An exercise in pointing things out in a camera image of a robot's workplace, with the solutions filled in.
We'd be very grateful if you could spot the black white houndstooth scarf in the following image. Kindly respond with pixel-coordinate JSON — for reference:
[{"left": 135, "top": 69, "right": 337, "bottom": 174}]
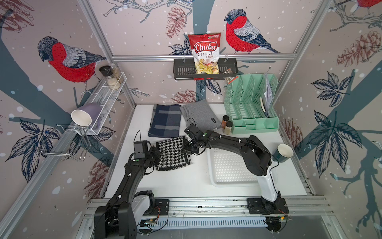
[{"left": 156, "top": 136, "right": 191, "bottom": 171}]

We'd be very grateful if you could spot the grey scarf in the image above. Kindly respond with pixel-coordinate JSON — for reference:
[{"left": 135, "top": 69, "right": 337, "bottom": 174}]
[{"left": 180, "top": 100, "right": 221, "bottom": 131}]

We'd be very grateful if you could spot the navy plaid scarf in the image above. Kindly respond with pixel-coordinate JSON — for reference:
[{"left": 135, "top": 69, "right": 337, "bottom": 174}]
[{"left": 148, "top": 104, "right": 182, "bottom": 138}]

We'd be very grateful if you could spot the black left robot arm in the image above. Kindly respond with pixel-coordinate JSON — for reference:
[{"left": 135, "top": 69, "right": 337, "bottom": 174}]
[{"left": 94, "top": 146, "right": 161, "bottom": 239}]

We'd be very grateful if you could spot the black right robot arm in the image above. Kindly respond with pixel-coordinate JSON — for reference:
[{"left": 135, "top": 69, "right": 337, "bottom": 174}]
[{"left": 182, "top": 128, "right": 281, "bottom": 205}]

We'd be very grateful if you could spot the white plastic basket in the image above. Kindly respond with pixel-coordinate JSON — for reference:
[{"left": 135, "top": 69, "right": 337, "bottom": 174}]
[{"left": 207, "top": 149, "right": 259, "bottom": 187}]

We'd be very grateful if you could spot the beige spice jar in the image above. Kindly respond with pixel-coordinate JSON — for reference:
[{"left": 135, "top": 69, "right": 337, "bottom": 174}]
[{"left": 224, "top": 121, "right": 233, "bottom": 135}]

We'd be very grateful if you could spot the orange spice jar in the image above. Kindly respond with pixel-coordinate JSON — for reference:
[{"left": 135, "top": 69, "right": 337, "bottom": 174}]
[{"left": 221, "top": 115, "right": 229, "bottom": 128}]

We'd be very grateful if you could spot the mint green file organizer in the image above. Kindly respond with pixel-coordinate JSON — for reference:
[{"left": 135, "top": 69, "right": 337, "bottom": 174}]
[{"left": 224, "top": 74, "right": 280, "bottom": 134}]

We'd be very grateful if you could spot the purple paper cup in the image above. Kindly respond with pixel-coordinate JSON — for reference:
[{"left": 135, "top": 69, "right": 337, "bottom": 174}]
[{"left": 71, "top": 103, "right": 102, "bottom": 127}]

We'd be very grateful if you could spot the dark green paper cup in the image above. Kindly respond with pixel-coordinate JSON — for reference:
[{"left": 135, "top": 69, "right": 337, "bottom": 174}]
[{"left": 272, "top": 143, "right": 294, "bottom": 163}]

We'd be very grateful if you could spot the black lid jar on shelf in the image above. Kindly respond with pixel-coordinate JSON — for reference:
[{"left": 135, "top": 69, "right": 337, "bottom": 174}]
[{"left": 99, "top": 65, "right": 114, "bottom": 79}]

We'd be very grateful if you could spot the red cassava chips bag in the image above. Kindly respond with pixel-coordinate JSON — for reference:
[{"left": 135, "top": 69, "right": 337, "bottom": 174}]
[{"left": 188, "top": 33, "right": 221, "bottom": 75}]

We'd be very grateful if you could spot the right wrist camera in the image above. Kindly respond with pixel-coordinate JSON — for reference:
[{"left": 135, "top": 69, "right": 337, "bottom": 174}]
[{"left": 185, "top": 123, "right": 204, "bottom": 141}]

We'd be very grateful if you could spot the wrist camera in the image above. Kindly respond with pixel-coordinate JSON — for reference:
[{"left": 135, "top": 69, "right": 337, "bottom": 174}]
[
  {"left": 185, "top": 123, "right": 204, "bottom": 141},
  {"left": 133, "top": 140, "right": 151, "bottom": 160}
]

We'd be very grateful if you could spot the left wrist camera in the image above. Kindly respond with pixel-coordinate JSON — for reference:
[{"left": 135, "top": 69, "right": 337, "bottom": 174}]
[{"left": 133, "top": 140, "right": 151, "bottom": 160}]

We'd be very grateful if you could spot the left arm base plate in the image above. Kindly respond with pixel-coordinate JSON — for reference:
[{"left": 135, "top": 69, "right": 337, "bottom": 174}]
[{"left": 132, "top": 190, "right": 170, "bottom": 216}]

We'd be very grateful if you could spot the white wire wall shelf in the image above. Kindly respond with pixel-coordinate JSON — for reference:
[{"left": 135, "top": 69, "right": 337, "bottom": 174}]
[{"left": 73, "top": 73, "right": 127, "bottom": 135}]

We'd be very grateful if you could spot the black wall basket shelf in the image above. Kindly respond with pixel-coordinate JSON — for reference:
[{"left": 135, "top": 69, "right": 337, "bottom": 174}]
[{"left": 173, "top": 58, "right": 238, "bottom": 80}]

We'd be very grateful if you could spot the chrome wire cup holder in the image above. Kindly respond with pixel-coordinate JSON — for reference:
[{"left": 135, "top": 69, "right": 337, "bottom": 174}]
[{"left": 34, "top": 124, "right": 92, "bottom": 162}]

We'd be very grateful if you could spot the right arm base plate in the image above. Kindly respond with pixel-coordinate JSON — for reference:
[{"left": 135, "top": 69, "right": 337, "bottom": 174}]
[{"left": 246, "top": 197, "right": 289, "bottom": 215}]

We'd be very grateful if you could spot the aluminium frame rail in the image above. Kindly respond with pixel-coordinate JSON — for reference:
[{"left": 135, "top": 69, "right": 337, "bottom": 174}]
[{"left": 111, "top": 53, "right": 297, "bottom": 63}]

